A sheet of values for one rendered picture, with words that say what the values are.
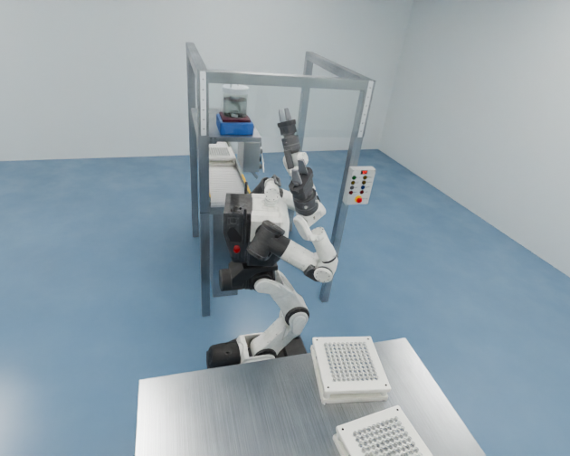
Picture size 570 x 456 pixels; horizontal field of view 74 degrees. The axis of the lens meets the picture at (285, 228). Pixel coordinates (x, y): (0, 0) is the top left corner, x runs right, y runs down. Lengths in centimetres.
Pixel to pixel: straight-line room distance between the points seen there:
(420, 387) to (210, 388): 79
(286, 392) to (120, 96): 466
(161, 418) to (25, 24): 476
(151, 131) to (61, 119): 108
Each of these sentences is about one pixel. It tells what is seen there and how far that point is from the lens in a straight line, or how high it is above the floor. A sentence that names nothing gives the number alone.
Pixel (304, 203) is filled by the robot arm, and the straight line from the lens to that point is 134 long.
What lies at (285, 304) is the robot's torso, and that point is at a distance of 210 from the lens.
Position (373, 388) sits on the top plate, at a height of 97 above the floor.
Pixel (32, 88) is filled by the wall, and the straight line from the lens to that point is 563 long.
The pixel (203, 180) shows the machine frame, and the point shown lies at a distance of 234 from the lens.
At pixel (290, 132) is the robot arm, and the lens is 193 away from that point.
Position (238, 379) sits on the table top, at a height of 90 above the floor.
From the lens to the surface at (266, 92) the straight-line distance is 222.
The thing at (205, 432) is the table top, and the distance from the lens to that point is 140.
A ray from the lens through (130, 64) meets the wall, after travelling 546.
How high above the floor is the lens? 211
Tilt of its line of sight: 31 degrees down
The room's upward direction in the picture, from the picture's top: 7 degrees clockwise
